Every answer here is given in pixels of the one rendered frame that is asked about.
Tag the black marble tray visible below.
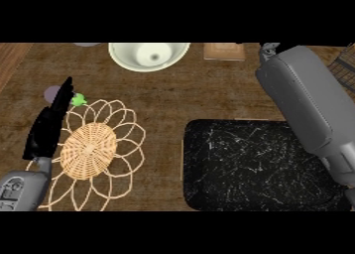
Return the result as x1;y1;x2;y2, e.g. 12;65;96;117
182;118;353;212

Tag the green-rimmed can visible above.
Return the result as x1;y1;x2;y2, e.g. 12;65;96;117
71;92;89;107

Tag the wicker flower-shaped placemat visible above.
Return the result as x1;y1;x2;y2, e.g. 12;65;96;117
24;98;148;212

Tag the white bowl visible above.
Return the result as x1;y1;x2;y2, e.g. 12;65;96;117
107;43;192;73

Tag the tan wooden box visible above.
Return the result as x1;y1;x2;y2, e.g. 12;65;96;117
203;43;248;62

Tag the black wire tiered basket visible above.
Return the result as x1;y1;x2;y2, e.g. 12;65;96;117
325;43;355;100

